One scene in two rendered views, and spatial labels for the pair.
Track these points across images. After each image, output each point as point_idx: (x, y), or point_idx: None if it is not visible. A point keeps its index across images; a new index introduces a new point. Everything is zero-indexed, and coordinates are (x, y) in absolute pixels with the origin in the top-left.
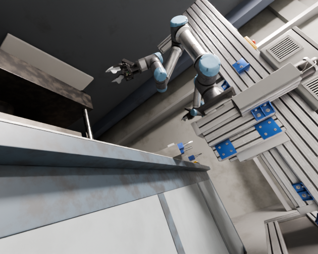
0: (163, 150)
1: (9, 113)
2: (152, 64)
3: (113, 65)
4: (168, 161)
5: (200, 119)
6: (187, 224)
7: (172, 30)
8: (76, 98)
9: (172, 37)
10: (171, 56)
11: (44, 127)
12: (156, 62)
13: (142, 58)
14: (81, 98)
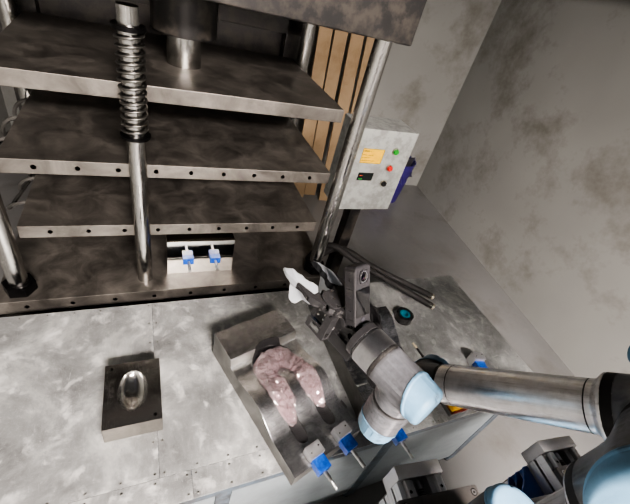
0: (280, 456)
1: (202, 23)
2: (372, 398)
3: (299, 285)
4: (255, 482)
5: (407, 492)
6: (262, 487)
7: (596, 458)
8: (362, 12)
9: (613, 428)
10: (533, 408)
11: (249, 110)
12: (378, 414)
13: (369, 359)
14: (382, 7)
